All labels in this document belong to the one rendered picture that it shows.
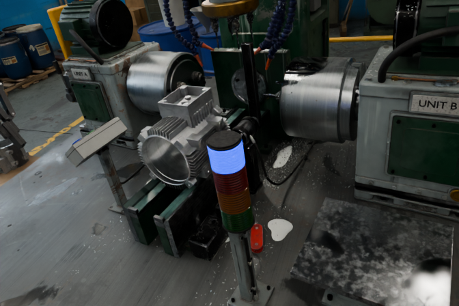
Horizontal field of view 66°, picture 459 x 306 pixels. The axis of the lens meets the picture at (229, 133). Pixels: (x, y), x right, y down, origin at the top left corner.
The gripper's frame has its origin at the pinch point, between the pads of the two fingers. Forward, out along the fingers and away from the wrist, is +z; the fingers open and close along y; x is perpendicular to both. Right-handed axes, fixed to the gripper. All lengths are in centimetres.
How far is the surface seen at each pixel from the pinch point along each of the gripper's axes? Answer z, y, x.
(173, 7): -55, 210, 100
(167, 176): 33.0, 19.6, -11.5
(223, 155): 31, 2, -54
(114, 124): 12.0, 22.4, -3.7
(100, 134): 12.1, 16.9, -3.6
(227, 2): 4, 57, -38
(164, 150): 27.0, 25.4, -10.4
